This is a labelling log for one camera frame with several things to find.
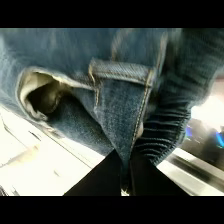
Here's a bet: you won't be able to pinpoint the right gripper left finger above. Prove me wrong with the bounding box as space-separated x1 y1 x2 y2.
64 149 123 197

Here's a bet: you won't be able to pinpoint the dark green garment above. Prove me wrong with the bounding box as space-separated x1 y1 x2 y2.
133 27 224 167

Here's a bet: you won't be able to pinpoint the blue jeans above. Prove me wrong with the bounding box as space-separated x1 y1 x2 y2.
0 27 183 193

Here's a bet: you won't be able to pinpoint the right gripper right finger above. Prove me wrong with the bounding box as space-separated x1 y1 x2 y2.
128 150 188 197

